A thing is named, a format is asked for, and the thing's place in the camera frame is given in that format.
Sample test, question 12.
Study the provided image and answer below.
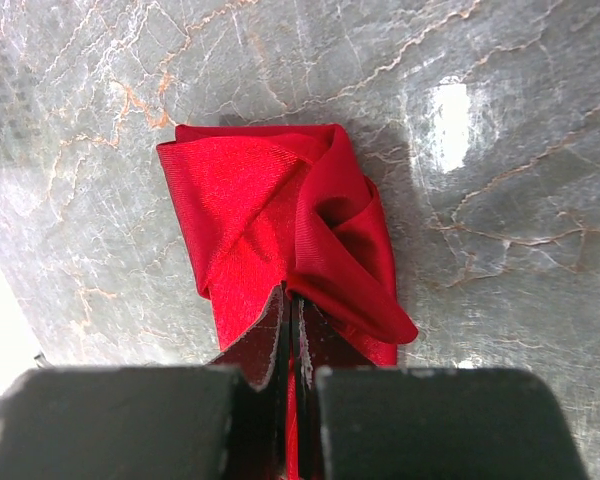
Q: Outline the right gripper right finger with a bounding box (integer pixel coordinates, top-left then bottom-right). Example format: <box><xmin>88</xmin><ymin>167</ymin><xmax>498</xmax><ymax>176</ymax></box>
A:
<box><xmin>290</xmin><ymin>299</ymin><xmax>583</xmax><ymax>479</ymax></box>

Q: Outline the red cloth napkin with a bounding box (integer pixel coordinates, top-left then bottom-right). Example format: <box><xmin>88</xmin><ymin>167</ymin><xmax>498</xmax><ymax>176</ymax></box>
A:
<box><xmin>155</xmin><ymin>122</ymin><xmax>420</xmax><ymax>480</ymax></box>

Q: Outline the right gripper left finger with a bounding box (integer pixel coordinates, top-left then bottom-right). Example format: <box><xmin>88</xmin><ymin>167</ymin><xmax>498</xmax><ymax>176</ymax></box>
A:
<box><xmin>0</xmin><ymin>287</ymin><xmax>286</xmax><ymax>479</ymax></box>

